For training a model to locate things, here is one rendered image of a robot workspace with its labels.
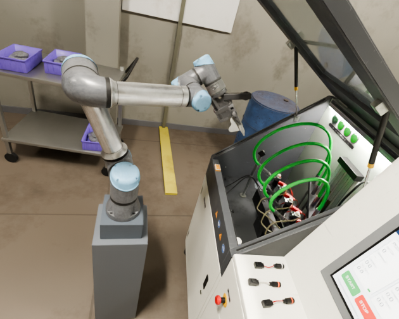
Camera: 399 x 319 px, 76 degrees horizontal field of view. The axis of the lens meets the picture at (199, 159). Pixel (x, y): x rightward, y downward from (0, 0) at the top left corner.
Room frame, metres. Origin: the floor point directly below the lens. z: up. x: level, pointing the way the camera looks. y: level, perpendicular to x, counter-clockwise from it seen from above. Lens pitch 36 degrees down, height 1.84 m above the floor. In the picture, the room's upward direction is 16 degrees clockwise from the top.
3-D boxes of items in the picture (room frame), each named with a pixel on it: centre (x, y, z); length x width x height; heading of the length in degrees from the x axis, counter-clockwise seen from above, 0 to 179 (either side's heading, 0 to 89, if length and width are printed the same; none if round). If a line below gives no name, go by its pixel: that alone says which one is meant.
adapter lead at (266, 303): (0.49, -0.40, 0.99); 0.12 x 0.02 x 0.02; 111
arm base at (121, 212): (0.77, 0.28, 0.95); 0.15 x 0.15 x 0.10
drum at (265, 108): (2.86, -0.65, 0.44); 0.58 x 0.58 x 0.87
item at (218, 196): (0.99, -0.17, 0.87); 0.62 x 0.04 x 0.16; 14
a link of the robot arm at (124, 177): (0.78, 0.28, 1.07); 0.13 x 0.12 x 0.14; 32
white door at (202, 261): (0.99, -0.15, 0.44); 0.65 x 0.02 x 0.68; 14
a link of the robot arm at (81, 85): (0.80, 0.24, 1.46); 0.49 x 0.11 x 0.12; 122
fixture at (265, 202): (0.93, -0.43, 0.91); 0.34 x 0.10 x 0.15; 14
